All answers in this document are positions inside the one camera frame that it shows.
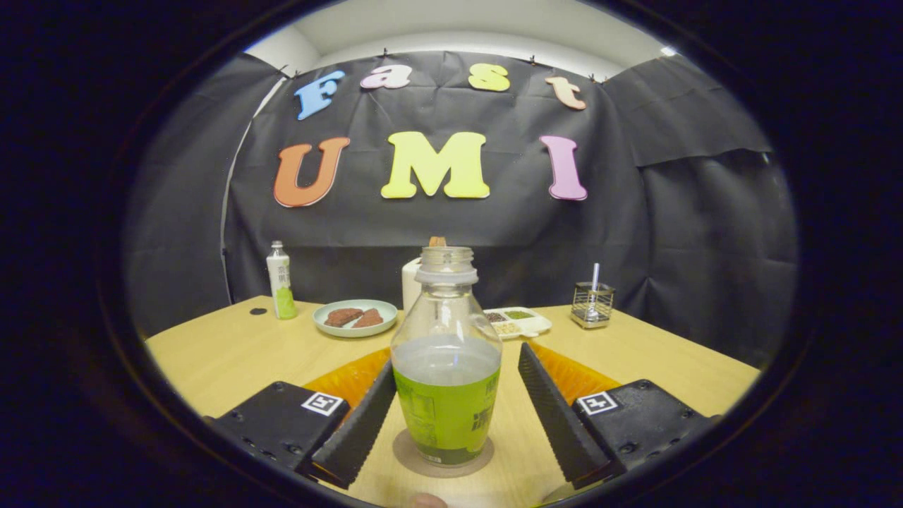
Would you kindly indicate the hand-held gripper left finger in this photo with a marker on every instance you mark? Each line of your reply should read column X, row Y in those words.
column 360, row 430

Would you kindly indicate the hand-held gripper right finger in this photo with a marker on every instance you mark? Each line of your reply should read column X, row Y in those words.
column 557, row 423

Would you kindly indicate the round brown coaster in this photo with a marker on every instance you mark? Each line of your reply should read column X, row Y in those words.
column 405, row 455

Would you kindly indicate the green label juice bottle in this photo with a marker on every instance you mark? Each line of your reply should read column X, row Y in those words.
column 446, row 409

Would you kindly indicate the tall white green bottle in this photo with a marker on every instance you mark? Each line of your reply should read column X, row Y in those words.
column 282, row 289

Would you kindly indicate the pale green plate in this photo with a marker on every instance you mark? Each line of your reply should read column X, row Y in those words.
column 353, row 331

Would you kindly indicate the white divided snack tray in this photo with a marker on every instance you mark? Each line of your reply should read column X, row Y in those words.
column 525, row 324

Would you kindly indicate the wooden table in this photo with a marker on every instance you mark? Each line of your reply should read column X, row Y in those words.
column 635, row 353

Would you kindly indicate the brown bread slice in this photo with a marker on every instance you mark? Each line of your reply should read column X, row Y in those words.
column 370, row 319
column 342, row 317

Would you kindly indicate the white straw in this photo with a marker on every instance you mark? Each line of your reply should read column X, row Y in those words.
column 595, row 275

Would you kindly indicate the white toaster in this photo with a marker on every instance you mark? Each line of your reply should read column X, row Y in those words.
column 410, row 286

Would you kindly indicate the brown toast slice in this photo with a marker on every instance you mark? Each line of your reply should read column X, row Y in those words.
column 437, row 242

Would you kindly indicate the black backdrop cloth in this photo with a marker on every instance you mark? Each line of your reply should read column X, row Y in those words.
column 494, row 226

